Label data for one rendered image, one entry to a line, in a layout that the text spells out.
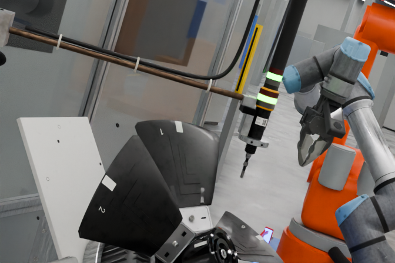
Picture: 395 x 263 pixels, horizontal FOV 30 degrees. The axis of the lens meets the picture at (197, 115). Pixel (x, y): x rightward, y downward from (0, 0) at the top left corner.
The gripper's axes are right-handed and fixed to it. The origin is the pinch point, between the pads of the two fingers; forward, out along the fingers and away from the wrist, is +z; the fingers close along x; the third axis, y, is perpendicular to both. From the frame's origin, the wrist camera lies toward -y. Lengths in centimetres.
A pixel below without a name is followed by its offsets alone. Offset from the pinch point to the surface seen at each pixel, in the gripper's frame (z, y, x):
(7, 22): -10, -29, 83
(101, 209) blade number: 13, -51, 54
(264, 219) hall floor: 143, 432, -168
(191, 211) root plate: 14.5, -28.9, 31.1
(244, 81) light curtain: 43, 523, -121
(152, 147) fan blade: 6.4, -18.9, 43.3
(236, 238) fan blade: 20.7, -16.7, 14.3
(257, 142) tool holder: -6.0, -30.4, 24.4
